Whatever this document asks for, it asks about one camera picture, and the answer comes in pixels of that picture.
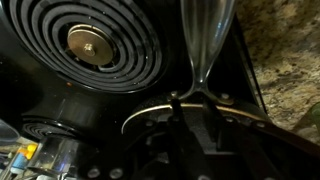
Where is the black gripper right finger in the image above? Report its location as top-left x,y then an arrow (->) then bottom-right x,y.
203,100 -> 284,180

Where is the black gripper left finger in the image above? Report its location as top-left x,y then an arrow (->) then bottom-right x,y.
143,98 -> 214,180

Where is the black pan silver handle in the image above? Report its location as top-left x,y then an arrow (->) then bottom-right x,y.
120,0 -> 320,158

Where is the black electric stove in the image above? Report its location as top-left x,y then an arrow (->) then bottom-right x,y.
0,0 -> 268,180

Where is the dark frying pan silver rim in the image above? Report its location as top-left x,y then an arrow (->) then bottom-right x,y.
0,118 -> 20,145

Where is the large black coil burner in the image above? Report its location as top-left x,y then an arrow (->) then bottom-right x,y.
1,0 -> 165,95

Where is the small black coil burner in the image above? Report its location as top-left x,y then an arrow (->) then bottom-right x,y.
20,114 -> 92,141

